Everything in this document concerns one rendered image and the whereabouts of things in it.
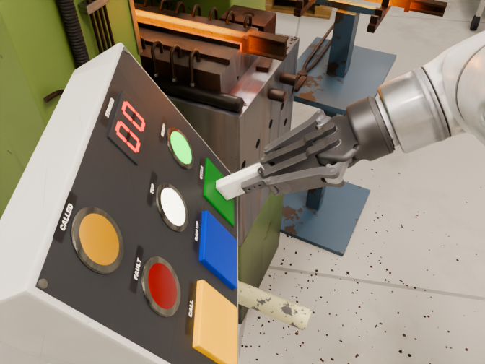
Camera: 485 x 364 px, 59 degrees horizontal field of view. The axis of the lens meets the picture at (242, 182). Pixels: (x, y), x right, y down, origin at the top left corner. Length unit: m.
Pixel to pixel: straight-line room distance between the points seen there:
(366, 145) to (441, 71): 0.11
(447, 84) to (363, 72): 1.04
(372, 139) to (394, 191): 1.60
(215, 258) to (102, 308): 0.19
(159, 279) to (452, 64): 0.37
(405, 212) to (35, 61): 1.67
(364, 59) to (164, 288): 1.31
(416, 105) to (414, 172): 1.74
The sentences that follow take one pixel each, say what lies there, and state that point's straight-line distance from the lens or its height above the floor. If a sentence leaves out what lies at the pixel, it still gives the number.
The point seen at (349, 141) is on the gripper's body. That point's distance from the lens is 0.54.
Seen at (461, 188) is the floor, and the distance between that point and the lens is 2.26.
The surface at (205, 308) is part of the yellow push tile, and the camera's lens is 0.47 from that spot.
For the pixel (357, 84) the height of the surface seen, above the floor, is 0.68.
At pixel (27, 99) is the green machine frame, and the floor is 1.08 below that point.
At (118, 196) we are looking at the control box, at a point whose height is 1.15.
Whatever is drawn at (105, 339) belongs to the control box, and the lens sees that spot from 0.37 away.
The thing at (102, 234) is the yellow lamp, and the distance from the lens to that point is 0.38.
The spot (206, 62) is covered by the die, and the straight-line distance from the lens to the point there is 0.95.
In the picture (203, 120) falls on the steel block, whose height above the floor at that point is 0.88.
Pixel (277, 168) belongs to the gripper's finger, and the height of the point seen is 1.07.
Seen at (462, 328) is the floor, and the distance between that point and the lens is 1.79.
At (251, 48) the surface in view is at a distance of 0.99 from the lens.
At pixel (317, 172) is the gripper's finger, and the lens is 0.52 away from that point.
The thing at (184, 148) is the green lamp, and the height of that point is 1.09.
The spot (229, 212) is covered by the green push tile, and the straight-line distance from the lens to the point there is 0.61.
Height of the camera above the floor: 1.45
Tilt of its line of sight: 45 degrees down
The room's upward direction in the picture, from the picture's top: straight up
